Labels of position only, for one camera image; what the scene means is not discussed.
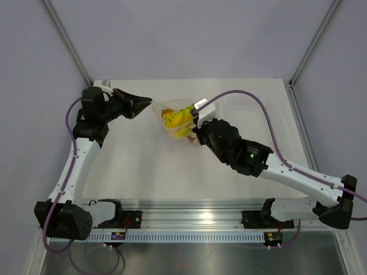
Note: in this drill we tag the aluminium rail beam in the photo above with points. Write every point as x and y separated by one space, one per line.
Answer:
186 215

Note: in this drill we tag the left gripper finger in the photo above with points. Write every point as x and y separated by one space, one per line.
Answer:
138 107
132 100

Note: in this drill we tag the right small circuit board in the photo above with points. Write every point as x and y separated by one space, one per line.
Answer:
273 238

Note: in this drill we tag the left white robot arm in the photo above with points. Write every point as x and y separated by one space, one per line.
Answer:
70 186

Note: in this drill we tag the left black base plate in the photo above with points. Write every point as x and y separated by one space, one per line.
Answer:
131 219

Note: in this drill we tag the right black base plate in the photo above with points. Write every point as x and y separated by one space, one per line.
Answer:
255 219

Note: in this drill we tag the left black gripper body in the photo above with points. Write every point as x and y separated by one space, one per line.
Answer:
114 107

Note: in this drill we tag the yellow banana bunch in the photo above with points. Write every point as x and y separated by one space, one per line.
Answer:
178 124

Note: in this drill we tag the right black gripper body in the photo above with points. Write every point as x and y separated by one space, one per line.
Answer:
202 133

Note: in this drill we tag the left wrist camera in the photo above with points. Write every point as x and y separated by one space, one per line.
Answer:
105 85

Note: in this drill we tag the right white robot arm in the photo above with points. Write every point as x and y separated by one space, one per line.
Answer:
331 198

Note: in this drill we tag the aluminium corner post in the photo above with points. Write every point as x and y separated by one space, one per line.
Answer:
315 41
68 44

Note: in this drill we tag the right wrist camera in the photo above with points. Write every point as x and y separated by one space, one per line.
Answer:
203 111

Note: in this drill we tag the white slotted cable duct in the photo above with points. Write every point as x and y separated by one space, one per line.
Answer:
180 237

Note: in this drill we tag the right aluminium corner post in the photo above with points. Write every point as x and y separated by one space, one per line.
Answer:
315 41

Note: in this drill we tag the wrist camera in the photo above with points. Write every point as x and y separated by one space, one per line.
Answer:
203 111
105 85

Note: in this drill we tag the red fruit bunch with leaves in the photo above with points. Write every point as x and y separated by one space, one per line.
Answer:
193 139

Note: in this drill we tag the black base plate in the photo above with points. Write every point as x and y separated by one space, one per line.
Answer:
131 219
255 219

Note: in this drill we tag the left aluminium corner post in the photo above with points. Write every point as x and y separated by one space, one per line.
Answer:
68 44

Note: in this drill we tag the small circuit board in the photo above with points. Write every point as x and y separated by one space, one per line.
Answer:
273 238
118 236

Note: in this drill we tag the clear zip top bag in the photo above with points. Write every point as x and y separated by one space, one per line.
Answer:
176 105

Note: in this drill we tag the white perforated plastic basket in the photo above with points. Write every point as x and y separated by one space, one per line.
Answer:
245 113

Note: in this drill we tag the left small circuit board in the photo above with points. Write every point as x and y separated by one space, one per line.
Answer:
118 236

